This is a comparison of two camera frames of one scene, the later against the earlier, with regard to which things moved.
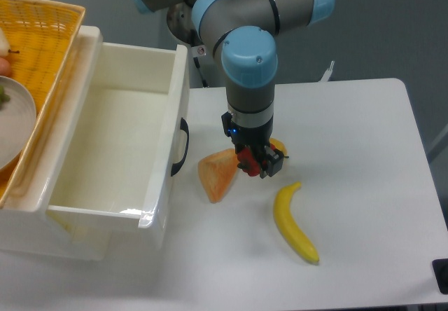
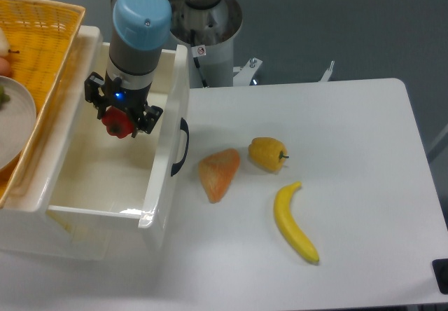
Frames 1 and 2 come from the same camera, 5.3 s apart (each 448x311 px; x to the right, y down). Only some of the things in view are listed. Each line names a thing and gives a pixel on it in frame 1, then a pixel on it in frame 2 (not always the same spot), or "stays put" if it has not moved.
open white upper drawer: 113,152 stays put
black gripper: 259,136 -> 117,94
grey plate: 17,122 stays put
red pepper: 248,163 -> 117,122
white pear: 4,45 stays put
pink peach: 5,67 stays put
